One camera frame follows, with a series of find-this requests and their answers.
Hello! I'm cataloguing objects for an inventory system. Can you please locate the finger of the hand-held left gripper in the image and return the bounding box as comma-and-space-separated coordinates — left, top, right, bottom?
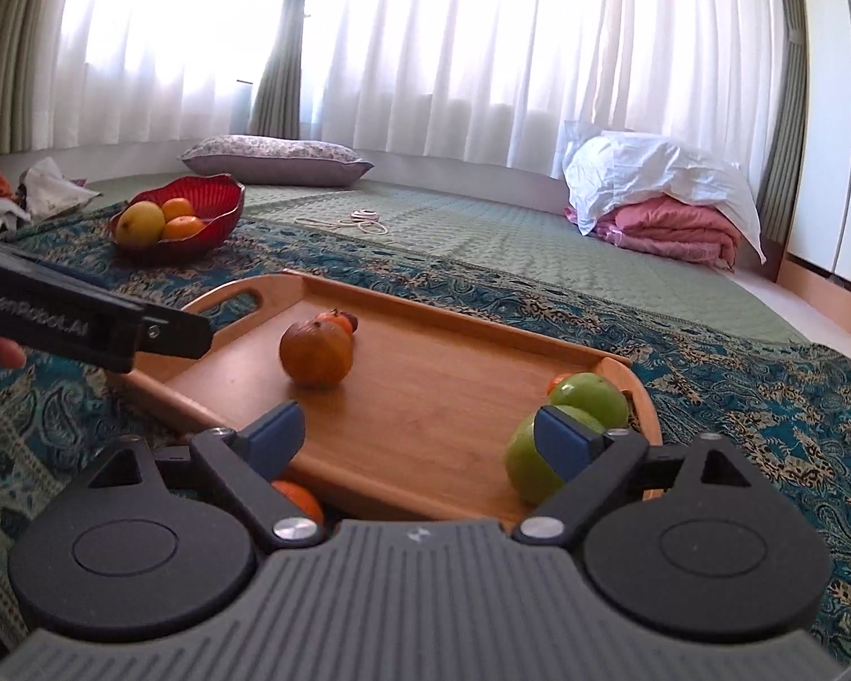
136, 301, 214, 360

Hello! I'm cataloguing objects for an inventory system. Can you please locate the white cabinet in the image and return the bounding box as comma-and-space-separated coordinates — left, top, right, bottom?
780, 0, 851, 302

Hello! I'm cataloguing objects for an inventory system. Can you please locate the red glass bowl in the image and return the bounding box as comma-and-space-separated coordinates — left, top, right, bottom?
109, 174, 246, 260

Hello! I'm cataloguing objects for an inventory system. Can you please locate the pile of clothes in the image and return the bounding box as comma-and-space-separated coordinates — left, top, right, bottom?
16, 157, 102, 220

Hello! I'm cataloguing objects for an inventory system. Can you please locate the white sheer curtain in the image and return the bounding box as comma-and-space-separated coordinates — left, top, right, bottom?
43, 0, 788, 175

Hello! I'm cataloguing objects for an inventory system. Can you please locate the green apple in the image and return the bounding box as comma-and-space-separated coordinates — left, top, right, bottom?
549, 372, 630, 431
505, 404, 611, 508

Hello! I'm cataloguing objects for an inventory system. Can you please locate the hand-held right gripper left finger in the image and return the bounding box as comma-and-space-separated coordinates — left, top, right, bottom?
87, 401, 325, 552

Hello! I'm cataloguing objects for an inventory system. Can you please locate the white pillow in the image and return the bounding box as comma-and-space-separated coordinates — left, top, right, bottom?
562, 120, 767, 265

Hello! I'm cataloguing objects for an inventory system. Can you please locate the medium mandarin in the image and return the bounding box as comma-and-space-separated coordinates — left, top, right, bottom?
269, 480, 325, 526

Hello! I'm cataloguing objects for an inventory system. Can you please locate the white cord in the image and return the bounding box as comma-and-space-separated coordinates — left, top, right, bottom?
294, 209, 393, 237

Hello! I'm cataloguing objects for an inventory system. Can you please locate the large orange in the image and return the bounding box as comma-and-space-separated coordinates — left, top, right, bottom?
279, 319, 356, 391

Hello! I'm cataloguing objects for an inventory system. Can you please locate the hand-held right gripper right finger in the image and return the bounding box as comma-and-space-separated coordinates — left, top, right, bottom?
512, 404, 761, 549

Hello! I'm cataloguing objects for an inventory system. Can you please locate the blue paisley blanket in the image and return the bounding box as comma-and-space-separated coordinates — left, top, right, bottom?
0, 216, 851, 662

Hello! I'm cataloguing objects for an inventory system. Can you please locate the wooden tray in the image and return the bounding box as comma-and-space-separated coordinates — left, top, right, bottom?
106, 270, 664, 527

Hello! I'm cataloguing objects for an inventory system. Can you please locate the pink folded blanket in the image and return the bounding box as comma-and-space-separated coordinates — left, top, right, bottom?
564, 197, 743, 272

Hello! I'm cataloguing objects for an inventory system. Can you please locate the floral pillow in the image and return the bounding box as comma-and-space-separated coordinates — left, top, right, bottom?
179, 135, 376, 187

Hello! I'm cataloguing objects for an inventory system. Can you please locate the yellow mango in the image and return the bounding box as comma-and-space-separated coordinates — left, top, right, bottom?
115, 200, 166, 248

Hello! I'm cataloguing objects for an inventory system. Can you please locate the green drape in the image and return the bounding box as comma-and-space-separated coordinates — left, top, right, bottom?
757, 0, 811, 260
247, 0, 328, 141
0, 0, 100, 158

